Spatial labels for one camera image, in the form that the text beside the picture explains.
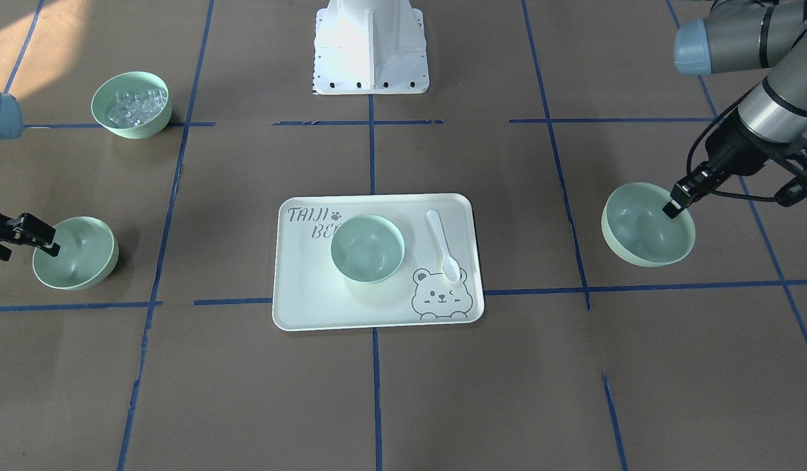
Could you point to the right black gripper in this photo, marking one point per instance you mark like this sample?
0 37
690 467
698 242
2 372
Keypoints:
19 228

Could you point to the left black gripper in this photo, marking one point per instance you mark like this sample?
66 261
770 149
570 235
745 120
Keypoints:
732 150

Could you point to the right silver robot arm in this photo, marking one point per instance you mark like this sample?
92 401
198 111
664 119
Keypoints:
11 124

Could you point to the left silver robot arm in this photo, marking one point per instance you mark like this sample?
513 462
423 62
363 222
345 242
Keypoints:
768 123

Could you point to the green bowl with ice cubes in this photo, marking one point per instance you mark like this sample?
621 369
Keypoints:
134 105

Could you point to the white plastic spoon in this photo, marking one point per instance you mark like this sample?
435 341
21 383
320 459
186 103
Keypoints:
449 265

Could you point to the pale green serving tray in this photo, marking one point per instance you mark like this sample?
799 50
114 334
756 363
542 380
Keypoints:
310 293

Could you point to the green bowl on tray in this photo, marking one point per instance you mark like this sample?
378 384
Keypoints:
367 249

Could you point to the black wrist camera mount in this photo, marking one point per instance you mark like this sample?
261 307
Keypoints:
793 158

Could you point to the white camera stand column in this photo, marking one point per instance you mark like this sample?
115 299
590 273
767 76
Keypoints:
370 48

